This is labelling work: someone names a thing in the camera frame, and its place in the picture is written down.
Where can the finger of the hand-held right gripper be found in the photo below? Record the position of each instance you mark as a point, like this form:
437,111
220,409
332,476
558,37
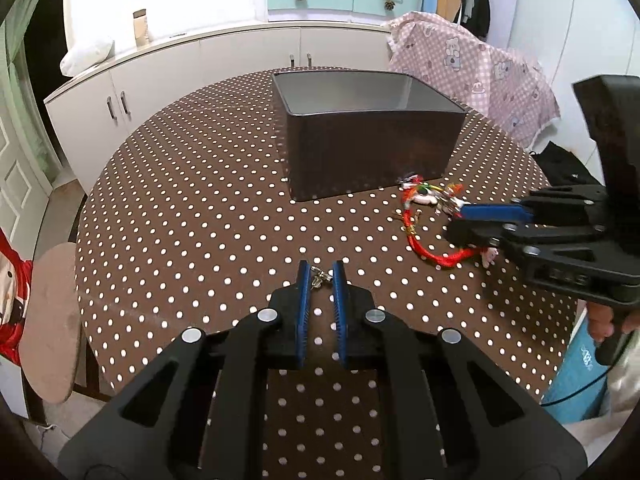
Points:
495,212
472,234

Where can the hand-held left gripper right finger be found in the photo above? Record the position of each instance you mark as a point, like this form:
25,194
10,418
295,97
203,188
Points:
340,310

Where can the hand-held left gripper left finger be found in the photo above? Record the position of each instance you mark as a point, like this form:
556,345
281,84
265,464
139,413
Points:
304,310

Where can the small silver earring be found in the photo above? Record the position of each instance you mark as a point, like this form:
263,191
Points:
319,276

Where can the dark rectangular storage box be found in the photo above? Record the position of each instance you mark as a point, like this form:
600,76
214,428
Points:
360,150

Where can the person's right hand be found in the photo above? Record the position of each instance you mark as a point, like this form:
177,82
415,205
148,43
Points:
600,327

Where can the black bag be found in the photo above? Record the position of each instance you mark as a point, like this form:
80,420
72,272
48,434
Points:
555,165

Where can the brown polka dot tablecloth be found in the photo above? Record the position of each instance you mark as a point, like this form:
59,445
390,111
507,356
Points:
200,220

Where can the pink printed cloth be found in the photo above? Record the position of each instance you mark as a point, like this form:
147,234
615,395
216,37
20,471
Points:
450,60

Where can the white wardrobe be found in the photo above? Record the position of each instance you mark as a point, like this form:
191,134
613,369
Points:
550,10

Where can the blue bag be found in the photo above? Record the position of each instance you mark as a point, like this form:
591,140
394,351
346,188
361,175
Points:
580,370

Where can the round wooden stool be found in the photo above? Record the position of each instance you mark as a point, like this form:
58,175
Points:
52,320

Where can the long white low cabinet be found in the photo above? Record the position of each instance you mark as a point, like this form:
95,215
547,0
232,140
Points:
165,90

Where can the red printed chair cover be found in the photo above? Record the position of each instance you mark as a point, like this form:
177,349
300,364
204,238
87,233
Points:
10,310

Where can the white panel door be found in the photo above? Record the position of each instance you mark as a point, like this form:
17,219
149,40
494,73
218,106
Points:
15,175

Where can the beige bottle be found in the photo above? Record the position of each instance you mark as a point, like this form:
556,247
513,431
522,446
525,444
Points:
140,27

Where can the white pillow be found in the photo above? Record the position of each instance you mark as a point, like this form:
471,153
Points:
87,55

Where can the green curtain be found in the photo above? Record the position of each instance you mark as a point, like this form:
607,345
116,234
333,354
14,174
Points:
20,35

